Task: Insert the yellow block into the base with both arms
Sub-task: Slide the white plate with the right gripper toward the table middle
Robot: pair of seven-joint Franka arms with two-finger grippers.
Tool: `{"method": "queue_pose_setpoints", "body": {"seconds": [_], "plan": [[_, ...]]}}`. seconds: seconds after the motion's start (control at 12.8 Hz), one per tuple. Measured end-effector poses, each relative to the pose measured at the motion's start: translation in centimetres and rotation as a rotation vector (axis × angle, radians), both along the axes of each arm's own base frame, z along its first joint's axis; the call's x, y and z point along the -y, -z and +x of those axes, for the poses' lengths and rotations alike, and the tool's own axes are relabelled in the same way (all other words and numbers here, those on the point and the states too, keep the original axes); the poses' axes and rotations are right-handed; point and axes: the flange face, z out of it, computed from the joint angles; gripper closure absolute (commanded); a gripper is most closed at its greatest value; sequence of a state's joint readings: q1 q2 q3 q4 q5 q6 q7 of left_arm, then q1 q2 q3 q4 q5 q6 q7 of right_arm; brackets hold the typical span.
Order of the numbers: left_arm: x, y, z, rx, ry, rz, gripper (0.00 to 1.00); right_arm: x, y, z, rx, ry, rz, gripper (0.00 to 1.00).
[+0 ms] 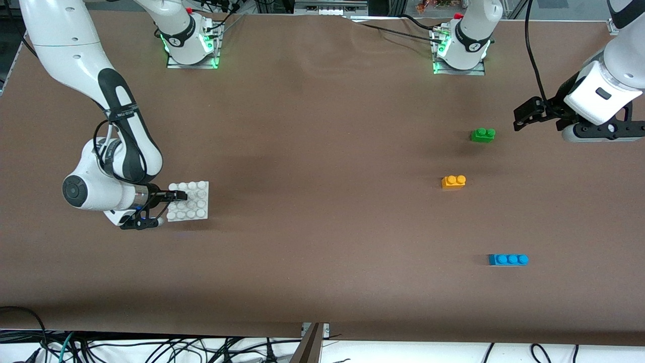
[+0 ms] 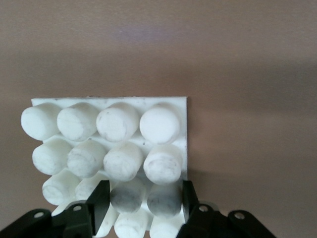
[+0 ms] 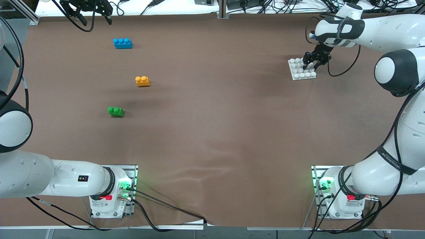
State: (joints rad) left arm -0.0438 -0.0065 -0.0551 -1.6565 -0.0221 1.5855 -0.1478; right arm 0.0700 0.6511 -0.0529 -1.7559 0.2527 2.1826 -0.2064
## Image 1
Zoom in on white studded base plate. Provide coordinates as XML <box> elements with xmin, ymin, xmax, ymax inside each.
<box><xmin>166</xmin><ymin>180</ymin><xmax>210</xmax><ymax>222</ymax></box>

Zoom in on blue three-stud block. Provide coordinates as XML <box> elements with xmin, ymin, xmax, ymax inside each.
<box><xmin>488</xmin><ymin>254</ymin><xmax>529</xmax><ymax>266</ymax></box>

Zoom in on brown table cover sheet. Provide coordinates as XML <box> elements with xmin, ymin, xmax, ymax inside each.
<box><xmin>0</xmin><ymin>9</ymin><xmax>645</xmax><ymax>348</ymax></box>

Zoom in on orange red background clutter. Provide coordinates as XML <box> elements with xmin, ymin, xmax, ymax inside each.
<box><xmin>416</xmin><ymin>0</ymin><xmax>454</xmax><ymax>13</ymax></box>

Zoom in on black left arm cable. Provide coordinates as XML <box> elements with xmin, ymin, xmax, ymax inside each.
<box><xmin>524</xmin><ymin>0</ymin><xmax>550</xmax><ymax>104</ymax></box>

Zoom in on curved black table cable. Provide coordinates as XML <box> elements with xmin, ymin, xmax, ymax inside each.
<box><xmin>400</xmin><ymin>14</ymin><xmax>446</xmax><ymax>32</ymax></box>

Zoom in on straight black table cable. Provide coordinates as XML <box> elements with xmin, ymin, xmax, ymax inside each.
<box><xmin>359</xmin><ymin>23</ymin><xmax>436</xmax><ymax>42</ymax></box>

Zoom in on tangled black floor cables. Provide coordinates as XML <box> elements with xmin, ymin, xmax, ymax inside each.
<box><xmin>71</xmin><ymin>334</ymin><xmax>303</xmax><ymax>363</ymax></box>

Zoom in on looped black floor cable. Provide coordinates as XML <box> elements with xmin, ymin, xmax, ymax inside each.
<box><xmin>0</xmin><ymin>306</ymin><xmax>49</xmax><ymax>363</ymax></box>

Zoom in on teal cable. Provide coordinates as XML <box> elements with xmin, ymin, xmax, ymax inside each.
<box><xmin>57</xmin><ymin>330</ymin><xmax>77</xmax><ymax>363</ymax></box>

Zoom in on dark slanted post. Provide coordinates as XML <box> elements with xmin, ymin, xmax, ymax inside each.
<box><xmin>290</xmin><ymin>323</ymin><xmax>324</xmax><ymax>363</ymax></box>

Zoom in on white perforated rail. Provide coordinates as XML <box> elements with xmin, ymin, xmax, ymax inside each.
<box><xmin>295</xmin><ymin>0</ymin><xmax>368</xmax><ymax>16</ymax></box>

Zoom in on arched black floor cable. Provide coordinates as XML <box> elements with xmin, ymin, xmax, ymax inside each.
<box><xmin>530</xmin><ymin>343</ymin><xmax>554</xmax><ymax>363</ymax></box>

